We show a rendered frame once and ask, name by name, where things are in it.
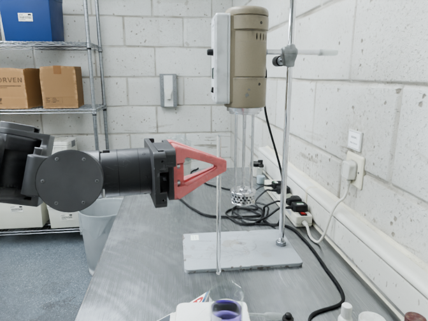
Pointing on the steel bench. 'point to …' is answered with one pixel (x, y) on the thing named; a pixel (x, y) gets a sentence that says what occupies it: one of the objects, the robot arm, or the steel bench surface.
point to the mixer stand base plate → (237, 251)
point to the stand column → (286, 129)
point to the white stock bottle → (414, 316)
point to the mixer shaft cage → (242, 194)
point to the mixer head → (239, 58)
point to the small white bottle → (346, 313)
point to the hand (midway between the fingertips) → (219, 165)
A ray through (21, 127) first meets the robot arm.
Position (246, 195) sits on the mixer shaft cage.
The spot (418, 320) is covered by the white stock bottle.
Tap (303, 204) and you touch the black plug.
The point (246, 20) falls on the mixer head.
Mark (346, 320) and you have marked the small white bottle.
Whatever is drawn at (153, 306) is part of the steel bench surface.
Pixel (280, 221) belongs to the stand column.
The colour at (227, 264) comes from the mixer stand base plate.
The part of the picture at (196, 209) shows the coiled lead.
